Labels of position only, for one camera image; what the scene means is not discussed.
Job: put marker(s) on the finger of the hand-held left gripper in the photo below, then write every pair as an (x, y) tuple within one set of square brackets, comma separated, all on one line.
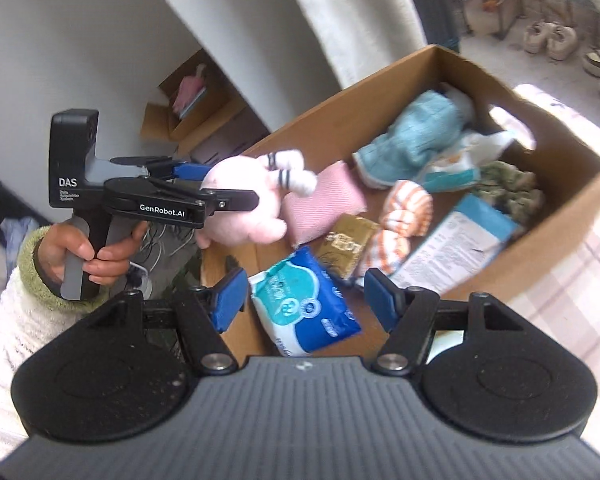
[(235, 201), (187, 170)]

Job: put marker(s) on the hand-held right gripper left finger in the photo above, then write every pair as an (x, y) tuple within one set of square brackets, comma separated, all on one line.
[(227, 301)]

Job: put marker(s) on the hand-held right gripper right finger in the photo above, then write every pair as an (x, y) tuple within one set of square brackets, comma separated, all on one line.
[(381, 301)]

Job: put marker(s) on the pink plush toy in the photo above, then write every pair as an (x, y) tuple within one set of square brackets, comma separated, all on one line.
[(240, 220)]

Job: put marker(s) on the gold packet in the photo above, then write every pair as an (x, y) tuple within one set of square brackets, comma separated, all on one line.
[(345, 247)]

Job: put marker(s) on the blue white pad pack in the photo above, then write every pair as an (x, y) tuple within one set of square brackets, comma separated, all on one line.
[(300, 300)]

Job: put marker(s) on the pink ribbed cloth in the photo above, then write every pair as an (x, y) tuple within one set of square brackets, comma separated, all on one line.
[(325, 200)]

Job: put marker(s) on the teal white carton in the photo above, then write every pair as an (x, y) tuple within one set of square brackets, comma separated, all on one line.
[(455, 245)]

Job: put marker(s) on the orange striped socks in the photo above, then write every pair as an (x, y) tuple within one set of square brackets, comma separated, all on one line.
[(405, 210)]

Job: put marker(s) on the large cardboard box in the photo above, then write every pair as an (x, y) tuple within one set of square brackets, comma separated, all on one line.
[(325, 135)]

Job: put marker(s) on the white teal cotton swab packet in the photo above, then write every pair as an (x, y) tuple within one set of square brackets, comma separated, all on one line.
[(460, 160)]

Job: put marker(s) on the teal checked cloth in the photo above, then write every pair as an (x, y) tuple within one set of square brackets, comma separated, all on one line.
[(410, 135)]

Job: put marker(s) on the green ruffled scrunchie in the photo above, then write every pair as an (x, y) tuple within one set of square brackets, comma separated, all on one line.
[(515, 192)]

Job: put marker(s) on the person's left forearm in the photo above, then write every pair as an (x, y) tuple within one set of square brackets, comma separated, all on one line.
[(15, 335)]

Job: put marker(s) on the person's left hand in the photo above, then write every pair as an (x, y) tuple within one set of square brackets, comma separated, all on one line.
[(60, 250)]

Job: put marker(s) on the small cardboard box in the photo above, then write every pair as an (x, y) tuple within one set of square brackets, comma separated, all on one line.
[(200, 105)]

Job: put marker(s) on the white curtain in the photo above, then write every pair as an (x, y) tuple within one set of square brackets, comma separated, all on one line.
[(350, 15)]

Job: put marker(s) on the beige sneaker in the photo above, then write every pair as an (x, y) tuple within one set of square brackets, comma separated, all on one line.
[(536, 37), (564, 42)]

